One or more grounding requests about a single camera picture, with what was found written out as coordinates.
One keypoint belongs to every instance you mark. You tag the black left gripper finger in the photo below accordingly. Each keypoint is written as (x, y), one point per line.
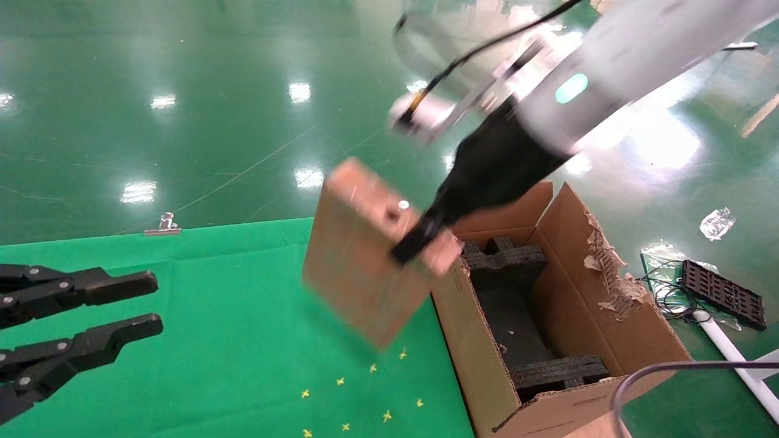
(91, 347)
(91, 287)

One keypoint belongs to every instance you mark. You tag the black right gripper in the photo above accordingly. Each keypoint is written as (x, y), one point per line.
(493, 170)

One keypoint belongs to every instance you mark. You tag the brown wooden block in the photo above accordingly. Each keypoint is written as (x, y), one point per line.
(359, 261)

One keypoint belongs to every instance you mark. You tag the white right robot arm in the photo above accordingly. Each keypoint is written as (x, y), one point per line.
(639, 42)

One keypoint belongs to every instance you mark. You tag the large open cardboard carton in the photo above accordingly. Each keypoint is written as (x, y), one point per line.
(608, 340)

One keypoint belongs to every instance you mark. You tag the green cloth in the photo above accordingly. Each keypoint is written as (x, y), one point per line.
(213, 340)

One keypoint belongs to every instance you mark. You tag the black foam base pad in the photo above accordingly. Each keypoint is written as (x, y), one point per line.
(511, 322)

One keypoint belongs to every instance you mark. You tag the flat clear plastic bag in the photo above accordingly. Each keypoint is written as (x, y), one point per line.
(660, 252)

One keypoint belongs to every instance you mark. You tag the crumpled clear plastic bag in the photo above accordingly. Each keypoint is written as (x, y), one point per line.
(718, 224)

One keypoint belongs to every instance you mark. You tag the black plastic grid tray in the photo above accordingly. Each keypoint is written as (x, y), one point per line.
(724, 295)

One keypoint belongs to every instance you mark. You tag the white bar on floor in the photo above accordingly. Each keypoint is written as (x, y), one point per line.
(742, 45)

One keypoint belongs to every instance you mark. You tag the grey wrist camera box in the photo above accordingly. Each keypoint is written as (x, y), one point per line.
(426, 115)

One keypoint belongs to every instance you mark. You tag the grey metal camera bracket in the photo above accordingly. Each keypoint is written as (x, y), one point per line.
(487, 91)

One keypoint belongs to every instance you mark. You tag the white metal frame tube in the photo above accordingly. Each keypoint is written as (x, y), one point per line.
(730, 353)

